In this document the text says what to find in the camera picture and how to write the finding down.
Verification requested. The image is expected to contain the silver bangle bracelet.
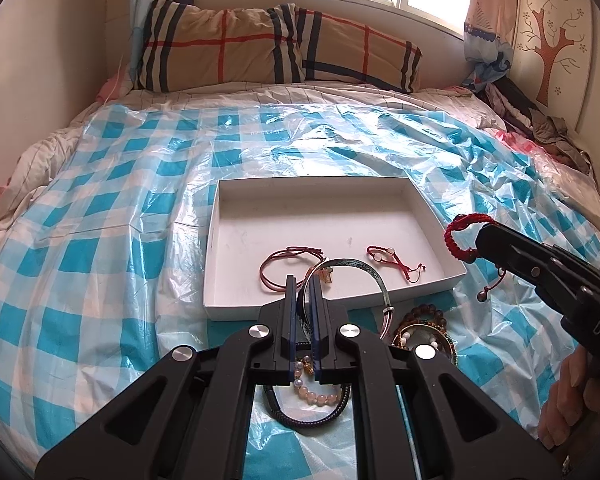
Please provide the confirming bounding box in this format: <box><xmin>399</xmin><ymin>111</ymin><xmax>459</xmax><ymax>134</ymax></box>
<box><xmin>298</xmin><ymin>257</ymin><xmax>397</xmax><ymax>346</ymax></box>

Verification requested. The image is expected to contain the red braided rope bracelet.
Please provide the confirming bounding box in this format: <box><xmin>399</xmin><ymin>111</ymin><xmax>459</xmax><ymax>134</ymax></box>
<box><xmin>443</xmin><ymin>212</ymin><xmax>507</xmax><ymax>304</ymax></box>

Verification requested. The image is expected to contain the brown wooden bead bracelet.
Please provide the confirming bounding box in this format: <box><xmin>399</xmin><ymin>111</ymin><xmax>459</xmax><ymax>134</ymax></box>
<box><xmin>402</xmin><ymin>302</ymin><xmax>449</xmax><ymax>328</ymax></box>

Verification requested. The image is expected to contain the pink bead bracelet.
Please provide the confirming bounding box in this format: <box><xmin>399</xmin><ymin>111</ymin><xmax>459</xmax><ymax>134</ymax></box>
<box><xmin>291</xmin><ymin>353</ymin><xmax>342</xmax><ymax>408</ymax></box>

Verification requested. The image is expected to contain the blue patterned curtain right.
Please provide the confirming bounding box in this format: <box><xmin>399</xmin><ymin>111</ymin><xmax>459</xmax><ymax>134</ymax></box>
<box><xmin>464</xmin><ymin>0</ymin><xmax>517</xmax><ymax>92</ymax></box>

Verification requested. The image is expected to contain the white shallow cardboard box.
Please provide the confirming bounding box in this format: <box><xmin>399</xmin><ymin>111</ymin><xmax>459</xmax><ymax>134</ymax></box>
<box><xmin>204</xmin><ymin>177</ymin><xmax>466</xmax><ymax>321</ymax></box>

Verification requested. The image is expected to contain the tree decorated headboard panel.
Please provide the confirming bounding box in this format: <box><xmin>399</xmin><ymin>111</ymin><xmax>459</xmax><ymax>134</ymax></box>
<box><xmin>509</xmin><ymin>0</ymin><xmax>600</xmax><ymax>137</ymax></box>

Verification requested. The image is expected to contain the gold bangle bracelet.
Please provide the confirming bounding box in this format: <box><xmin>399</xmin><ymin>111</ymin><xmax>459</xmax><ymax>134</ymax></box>
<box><xmin>392</xmin><ymin>320</ymin><xmax>458</xmax><ymax>366</ymax></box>

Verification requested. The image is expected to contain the plaid beige pillow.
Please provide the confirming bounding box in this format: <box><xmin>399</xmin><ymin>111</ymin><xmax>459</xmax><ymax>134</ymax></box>
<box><xmin>134</xmin><ymin>0</ymin><xmax>422</xmax><ymax>94</ymax></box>

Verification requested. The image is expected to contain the black braided leather bracelet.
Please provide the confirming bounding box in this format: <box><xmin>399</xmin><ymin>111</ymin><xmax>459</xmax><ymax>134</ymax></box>
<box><xmin>264</xmin><ymin>381</ymin><xmax>352</xmax><ymax>430</ymax></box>

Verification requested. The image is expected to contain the right hand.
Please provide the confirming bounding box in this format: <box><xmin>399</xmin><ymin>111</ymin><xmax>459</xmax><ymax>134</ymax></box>
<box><xmin>538</xmin><ymin>346</ymin><xmax>600</xmax><ymax>458</ymax></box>

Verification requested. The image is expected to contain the pile of dark clothes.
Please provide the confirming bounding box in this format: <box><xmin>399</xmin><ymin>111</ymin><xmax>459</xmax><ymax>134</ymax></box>
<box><xmin>478</xmin><ymin>77</ymin><xmax>600</xmax><ymax>192</ymax></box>

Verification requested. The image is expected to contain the white bead bracelet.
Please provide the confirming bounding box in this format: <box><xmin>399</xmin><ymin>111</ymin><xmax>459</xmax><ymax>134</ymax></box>
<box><xmin>396</xmin><ymin>328</ymin><xmax>439</xmax><ymax>348</ymax></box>

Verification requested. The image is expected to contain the dark red cord bracelet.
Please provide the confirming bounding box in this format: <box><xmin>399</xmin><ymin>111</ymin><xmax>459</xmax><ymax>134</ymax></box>
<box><xmin>258</xmin><ymin>245</ymin><xmax>327</xmax><ymax>294</ymax></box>

